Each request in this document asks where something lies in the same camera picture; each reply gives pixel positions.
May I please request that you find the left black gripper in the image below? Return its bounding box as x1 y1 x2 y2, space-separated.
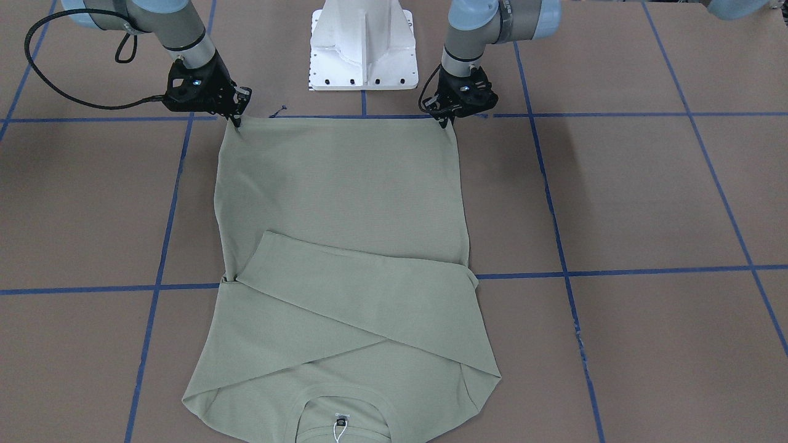
421 65 499 129

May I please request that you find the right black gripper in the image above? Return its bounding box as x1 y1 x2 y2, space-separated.
164 52 252 128

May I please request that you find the olive green long-sleeve shirt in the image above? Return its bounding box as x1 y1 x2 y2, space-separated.
182 117 501 442

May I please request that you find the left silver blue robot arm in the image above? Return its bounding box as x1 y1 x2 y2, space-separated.
419 1 562 129

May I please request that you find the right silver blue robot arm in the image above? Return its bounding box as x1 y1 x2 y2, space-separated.
61 1 252 128

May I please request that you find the white paper shirt tag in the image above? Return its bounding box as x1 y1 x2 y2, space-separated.
332 414 349 443

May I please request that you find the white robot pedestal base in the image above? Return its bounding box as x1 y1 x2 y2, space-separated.
308 1 419 92

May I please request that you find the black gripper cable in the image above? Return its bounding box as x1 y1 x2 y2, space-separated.
25 11 173 111

